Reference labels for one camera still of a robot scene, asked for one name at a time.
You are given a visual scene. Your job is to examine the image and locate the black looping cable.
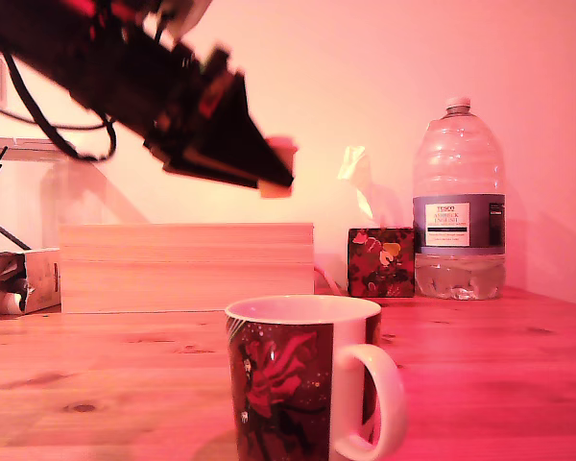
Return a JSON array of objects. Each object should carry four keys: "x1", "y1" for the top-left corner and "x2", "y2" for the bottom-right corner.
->
[{"x1": 3, "y1": 51, "x2": 118, "y2": 162}]

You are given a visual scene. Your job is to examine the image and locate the pale camera box on bracket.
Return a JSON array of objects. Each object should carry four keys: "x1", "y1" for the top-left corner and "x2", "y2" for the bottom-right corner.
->
[{"x1": 165, "y1": 0, "x2": 213, "y2": 36}]

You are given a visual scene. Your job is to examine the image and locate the white mug with dark print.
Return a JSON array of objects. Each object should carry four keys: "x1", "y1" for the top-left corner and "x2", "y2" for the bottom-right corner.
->
[{"x1": 223, "y1": 294, "x2": 409, "y2": 461}]

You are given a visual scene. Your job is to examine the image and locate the dark floral tissue box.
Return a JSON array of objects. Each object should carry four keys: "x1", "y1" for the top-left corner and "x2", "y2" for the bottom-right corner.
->
[{"x1": 347, "y1": 226, "x2": 417, "y2": 298}]

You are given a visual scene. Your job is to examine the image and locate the pale wooden box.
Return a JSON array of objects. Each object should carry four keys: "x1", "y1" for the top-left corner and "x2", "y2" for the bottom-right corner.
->
[{"x1": 59, "y1": 222, "x2": 316, "y2": 315}]

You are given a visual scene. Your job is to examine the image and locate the large clear water bottle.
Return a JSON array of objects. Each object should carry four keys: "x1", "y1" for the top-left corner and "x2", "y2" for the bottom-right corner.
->
[{"x1": 411, "y1": 95, "x2": 507, "y2": 302}]

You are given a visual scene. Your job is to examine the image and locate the black straw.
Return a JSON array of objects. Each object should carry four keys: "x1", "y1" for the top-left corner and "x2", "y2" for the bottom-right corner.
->
[{"x1": 0, "y1": 223, "x2": 33, "y2": 252}]

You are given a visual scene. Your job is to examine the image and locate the thin black cable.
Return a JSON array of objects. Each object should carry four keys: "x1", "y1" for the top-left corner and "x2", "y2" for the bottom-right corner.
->
[{"x1": 0, "y1": 95, "x2": 109, "y2": 132}]

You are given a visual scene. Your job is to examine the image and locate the white cable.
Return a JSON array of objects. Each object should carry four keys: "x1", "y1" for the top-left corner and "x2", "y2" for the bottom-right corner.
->
[{"x1": 314, "y1": 265, "x2": 342, "y2": 295}]

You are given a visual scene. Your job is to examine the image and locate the grey carton box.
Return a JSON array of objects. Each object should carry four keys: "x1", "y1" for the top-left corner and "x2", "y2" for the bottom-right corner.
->
[{"x1": 0, "y1": 247, "x2": 61, "y2": 318}]

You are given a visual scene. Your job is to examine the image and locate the white tissue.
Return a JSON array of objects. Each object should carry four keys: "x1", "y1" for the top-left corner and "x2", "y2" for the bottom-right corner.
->
[{"x1": 338, "y1": 143, "x2": 400, "y2": 230}]

